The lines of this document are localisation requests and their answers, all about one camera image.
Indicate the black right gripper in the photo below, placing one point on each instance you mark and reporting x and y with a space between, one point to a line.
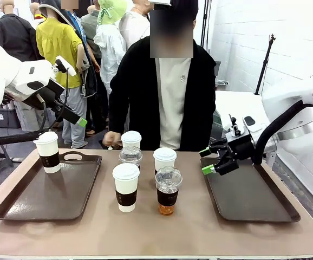
240 149

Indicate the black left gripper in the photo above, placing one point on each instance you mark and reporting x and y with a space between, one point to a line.
46 94

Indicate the white paper cup black sleeve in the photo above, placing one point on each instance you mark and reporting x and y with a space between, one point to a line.
126 184
48 151
131 139
164 159

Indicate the clear dome-lid tea cup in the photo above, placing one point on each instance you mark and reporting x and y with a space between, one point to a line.
130 155
168 189

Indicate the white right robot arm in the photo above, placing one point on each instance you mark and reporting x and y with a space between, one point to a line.
292 113

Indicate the person's right forearm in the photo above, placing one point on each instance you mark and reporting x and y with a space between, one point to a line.
117 119

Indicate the dark brown plastic tray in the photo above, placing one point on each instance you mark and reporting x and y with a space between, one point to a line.
248 195
48 195

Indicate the person's right hand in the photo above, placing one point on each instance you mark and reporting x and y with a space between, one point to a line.
111 138

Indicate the bystander in blue shirt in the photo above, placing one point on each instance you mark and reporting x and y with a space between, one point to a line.
90 89

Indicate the white background table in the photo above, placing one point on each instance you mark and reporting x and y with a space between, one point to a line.
240 104

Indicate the person in black cardigan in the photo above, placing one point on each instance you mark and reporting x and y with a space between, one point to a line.
137 100

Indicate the grey storage bin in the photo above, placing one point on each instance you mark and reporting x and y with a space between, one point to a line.
5 120

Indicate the clear plastic container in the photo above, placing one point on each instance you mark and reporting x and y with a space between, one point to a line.
222 84

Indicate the grey box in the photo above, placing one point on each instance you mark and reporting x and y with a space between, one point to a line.
218 70

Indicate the bystander in grey-green shirt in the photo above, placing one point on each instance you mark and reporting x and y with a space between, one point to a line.
91 29

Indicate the black tripod stand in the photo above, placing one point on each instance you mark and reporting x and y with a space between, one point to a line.
264 65

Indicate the mannequin with striped collar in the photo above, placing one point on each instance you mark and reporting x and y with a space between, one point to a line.
37 17

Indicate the black light stand poles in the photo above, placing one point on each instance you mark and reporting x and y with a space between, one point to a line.
205 24

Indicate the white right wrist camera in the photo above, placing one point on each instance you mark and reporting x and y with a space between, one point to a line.
251 126

